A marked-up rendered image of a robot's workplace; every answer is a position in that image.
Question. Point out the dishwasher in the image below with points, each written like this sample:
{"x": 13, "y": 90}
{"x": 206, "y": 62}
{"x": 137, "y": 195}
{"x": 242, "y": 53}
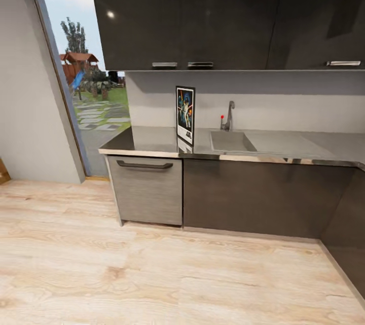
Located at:
{"x": 149, "y": 188}

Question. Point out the fixed window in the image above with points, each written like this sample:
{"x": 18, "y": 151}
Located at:
{"x": 95, "y": 99}

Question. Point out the drop in sink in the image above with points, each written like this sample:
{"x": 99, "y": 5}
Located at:
{"x": 263, "y": 143}

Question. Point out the poster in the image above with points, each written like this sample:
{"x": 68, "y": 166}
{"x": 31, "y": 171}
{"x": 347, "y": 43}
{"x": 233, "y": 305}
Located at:
{"x": 185, "y": 113}

